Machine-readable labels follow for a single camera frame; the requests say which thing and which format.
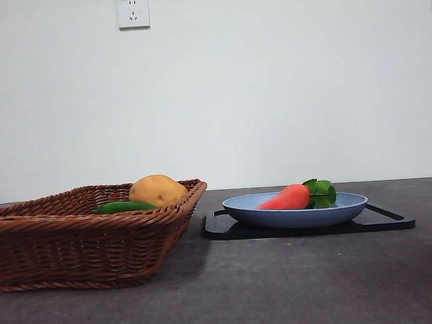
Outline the orange carrot with green leaves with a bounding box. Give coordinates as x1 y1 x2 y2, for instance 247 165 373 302
256 177 338 214

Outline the black flat tray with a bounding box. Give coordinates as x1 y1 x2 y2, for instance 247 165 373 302
203 197 417 243

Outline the blue round plate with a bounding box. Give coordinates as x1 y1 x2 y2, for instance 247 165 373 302
221 185 371 234

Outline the white wall socket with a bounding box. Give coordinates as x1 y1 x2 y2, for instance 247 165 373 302
116 0 152 32

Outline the brown wicker basket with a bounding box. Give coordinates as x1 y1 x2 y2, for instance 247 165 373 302
0 177 214 296

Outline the green pepper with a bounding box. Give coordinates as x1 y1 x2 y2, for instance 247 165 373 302
90 198 158 216

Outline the yellow-brown potato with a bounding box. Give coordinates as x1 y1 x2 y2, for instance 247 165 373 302
127 172 190 210

